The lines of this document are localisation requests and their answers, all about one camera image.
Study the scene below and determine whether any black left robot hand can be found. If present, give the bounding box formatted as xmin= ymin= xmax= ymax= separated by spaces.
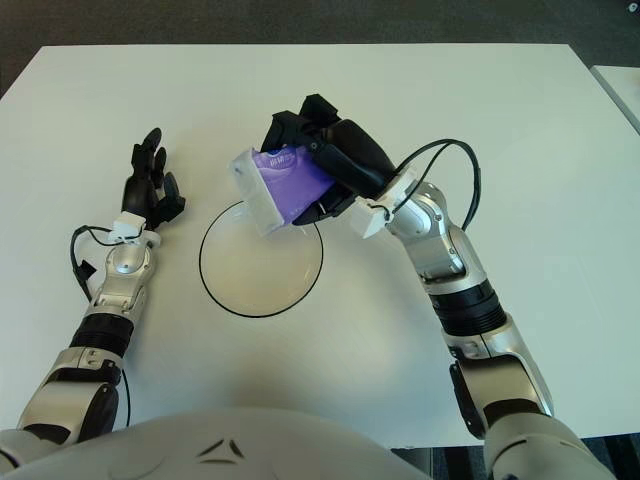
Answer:
xmin=121 ymin=127 xmax=187 ymax=232

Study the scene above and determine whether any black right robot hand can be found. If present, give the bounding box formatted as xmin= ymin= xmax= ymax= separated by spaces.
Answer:
xmin=262 ymin=93 xmax=401 ymax=226

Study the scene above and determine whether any purple tissue paper pack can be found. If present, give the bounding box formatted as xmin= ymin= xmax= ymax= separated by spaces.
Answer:
xmin=229 ymin=143 xmax=336 ymax=236

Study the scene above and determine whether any white plate with black rim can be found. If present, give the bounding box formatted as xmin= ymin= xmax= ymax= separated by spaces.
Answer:
xmin=198 ymin=199 xmax=324 ymax=318

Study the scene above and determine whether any grey robot torso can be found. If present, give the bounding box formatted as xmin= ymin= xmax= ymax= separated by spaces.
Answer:
xmin=0 ymin=405 xmax=426 ymax=480

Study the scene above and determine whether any white neighbouring table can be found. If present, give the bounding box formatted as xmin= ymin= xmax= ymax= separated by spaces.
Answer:
xmin=591 ymin=64 xmax=640 ymax=119

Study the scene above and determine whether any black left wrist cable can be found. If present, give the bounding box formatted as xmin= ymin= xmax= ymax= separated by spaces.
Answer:
xmin=69 ymin=224 xmax=126 ymax=304

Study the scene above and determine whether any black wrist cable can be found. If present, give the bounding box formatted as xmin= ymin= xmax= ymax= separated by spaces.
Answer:
xmin=69 ymin=224 xmax=126 ymax=304
xmin=387 ymin=138 xmax=484 ymax=231

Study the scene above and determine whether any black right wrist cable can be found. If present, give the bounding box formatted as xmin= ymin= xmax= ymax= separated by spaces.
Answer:
xmin=387 ymin=138 xmax=484 ymax=231

